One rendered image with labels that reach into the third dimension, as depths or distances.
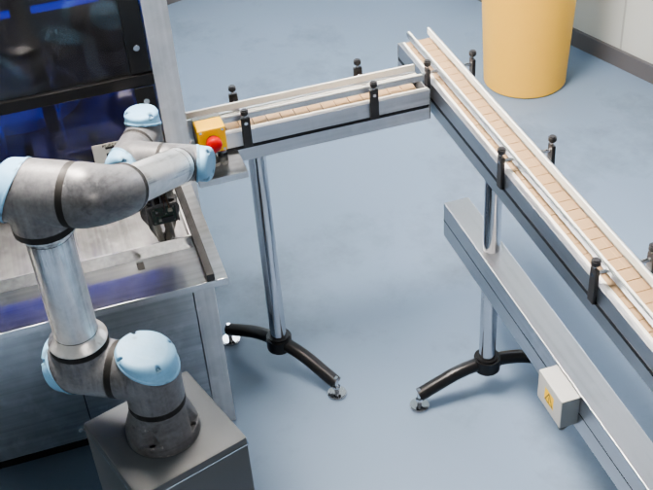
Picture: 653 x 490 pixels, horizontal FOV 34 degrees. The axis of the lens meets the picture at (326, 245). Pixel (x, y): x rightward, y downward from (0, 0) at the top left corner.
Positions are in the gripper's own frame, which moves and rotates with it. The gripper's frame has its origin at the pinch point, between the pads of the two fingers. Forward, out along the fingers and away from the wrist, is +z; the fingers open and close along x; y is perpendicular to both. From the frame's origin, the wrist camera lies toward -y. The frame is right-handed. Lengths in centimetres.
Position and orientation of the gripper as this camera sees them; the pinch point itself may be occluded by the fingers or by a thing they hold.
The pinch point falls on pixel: (164, 236)
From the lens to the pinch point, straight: 254.6
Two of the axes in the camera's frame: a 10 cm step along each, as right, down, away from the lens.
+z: 0.6, 7.9, 6.1
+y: 3.0, 5.7, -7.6
